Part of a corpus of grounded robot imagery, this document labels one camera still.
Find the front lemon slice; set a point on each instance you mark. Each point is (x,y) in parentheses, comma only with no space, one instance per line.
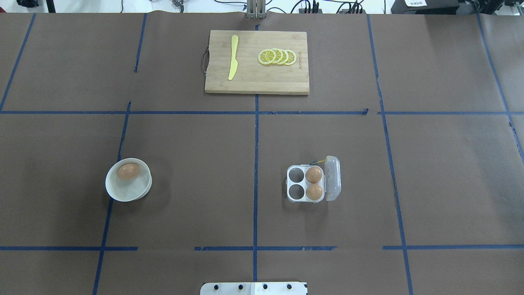
(267,57)

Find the black device top right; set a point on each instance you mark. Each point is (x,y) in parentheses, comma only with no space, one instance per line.
(457,7)

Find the lemon slice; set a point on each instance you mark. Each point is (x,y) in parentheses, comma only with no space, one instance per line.
(278,54)
(291,57)
(283,57)
(267,57)

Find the rear lemon slice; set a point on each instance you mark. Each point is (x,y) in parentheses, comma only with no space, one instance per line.
(291,57)

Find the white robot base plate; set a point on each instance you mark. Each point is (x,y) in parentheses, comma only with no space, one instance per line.
(255,288)

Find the clear plastic egg box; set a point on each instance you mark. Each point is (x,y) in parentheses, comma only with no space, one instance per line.
(331,182)

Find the wooden cutting board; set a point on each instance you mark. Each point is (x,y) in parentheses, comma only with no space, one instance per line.
(252,77)

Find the yellow plastic knife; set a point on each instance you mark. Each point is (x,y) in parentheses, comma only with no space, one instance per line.
(233,61)

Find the brown egg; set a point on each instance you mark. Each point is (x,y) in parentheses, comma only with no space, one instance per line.
(128,171)
(314,174)
(314,192)

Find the white ceramic bowl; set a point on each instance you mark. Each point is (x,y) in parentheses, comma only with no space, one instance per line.
(128,190)

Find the grey metal post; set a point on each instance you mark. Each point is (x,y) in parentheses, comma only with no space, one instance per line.
(256,9)

